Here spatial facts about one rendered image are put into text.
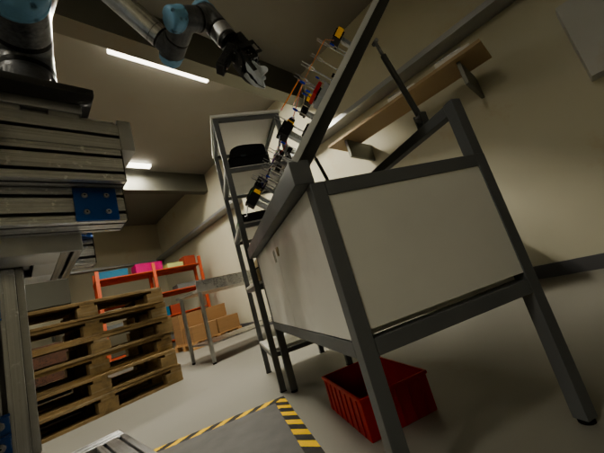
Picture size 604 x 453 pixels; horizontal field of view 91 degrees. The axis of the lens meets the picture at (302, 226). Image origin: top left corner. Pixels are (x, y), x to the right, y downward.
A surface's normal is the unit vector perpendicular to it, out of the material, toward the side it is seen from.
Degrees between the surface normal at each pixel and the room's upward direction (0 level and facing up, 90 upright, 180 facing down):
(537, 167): 90
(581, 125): 90
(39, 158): 90
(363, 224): 90
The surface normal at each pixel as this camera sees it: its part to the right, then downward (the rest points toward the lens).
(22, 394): 0.66, -0.33
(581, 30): -0.70, 0.07
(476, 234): 0.26, -0.26
